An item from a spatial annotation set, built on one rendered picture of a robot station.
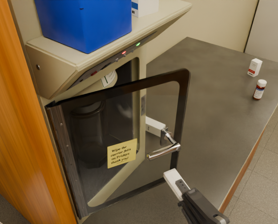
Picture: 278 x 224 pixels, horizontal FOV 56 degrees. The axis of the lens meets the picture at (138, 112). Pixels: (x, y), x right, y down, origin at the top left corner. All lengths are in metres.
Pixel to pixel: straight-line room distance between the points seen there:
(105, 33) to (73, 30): 0.04
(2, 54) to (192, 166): 0.77
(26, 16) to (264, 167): 2.15
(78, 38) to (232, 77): 1.18
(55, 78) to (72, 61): 0.06
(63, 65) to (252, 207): 1.87
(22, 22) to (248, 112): 1.02
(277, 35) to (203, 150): 2.69
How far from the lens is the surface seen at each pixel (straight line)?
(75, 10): 0.35
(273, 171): 2.36
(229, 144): 1.07
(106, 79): 0.63
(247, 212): 2.06
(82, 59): 0.36
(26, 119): 0.37
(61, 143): 0.55
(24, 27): 0.43
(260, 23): 3.56
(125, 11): 0.41
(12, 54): 0.32
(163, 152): 0.63
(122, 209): 0.85
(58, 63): 0.38
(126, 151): 0.64
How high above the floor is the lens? 1.68
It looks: 40 degrees down
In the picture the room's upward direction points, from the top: straight up
